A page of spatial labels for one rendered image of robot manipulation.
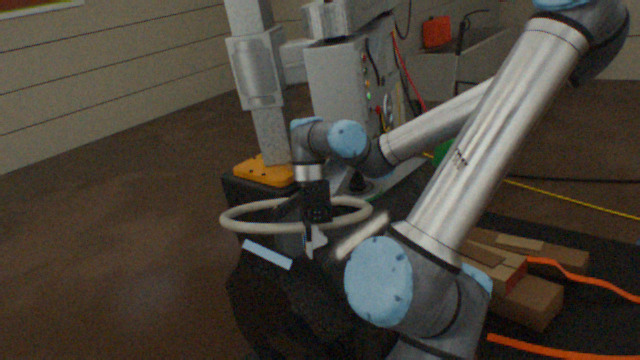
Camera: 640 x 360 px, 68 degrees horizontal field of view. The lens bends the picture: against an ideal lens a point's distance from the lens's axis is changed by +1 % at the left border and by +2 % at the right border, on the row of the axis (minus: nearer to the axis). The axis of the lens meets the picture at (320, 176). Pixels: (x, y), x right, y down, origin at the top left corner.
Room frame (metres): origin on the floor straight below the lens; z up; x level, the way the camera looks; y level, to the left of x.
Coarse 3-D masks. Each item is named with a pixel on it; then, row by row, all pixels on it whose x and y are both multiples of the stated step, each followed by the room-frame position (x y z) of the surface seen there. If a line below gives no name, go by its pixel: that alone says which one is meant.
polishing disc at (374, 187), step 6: (366, 180) 2.03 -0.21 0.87; (372, 180) 2.01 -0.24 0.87; (348, 186) 2.00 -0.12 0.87; (372, 186) 1.95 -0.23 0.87; (378, 186) 1.94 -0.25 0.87; (348, 192) 1.94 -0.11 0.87; (354, 192) 1.92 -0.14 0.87; (360, 192) 1.91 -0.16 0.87; (366, 192) 1.90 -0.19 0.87; (372, 192) 1.89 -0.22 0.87; (378, 192) 1.90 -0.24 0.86; (360, 198) 1.86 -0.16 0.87; (366, 198) 1.86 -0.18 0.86
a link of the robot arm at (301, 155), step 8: (296, 120) 1.18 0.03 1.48; (304, 120) 1.17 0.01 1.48; (312, 120) 1.17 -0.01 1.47; (320, 120) 1.19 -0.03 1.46; (296, 128) 1.18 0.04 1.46; (304, 128) 1.17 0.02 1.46; (296, 136) 1.17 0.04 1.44; (304, 136) 1.15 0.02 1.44; (296, 144) 1.17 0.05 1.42; (304, 144) 1.14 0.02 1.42; (296, 152) 1.16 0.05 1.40; (304, 152) 1.15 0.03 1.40; (296, 160) 1.16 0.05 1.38; (304, 160) 1.15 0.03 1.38; (312, 160) 1.14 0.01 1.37; (320, 160) 1.15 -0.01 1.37
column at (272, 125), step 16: (224, 0) 2.69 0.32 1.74; (240, 0) 2.66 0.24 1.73; (256, 0) 2.63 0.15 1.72; (240, 16) 2.66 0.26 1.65; (256, 16) 2.64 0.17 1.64; (272, 16) 2.79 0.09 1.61; (240, 32) 2.67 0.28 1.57; (256, 32) 2.64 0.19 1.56; (256, 112) 2.68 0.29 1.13; (272, 112) 2.65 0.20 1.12; (288, 112) 2.73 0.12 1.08; (256, 128) 2.68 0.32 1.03; (272, 128) 2.65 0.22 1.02; (288, 128) 2.67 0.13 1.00; (272, 144) 2.66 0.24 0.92; (288, 144) 2.63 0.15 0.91; (272, 160) 2.67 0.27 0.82; (288, 160) 2.64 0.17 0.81
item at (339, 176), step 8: (328, 160) 1.82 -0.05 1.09; (336, 160) 1.90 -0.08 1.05; (328, 168) 1.80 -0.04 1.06; (336, 168) 1.82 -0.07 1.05; (344, 168) 1.80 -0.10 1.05; (352, 168) 1.74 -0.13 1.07; (328, 176) 1.76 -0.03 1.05; (336, 176) 1.74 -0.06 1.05; (344, 176) 1.64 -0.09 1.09; (336, 184) 1.67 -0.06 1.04; (344, 184) 1.63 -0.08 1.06; (336, 192) 1.54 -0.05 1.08
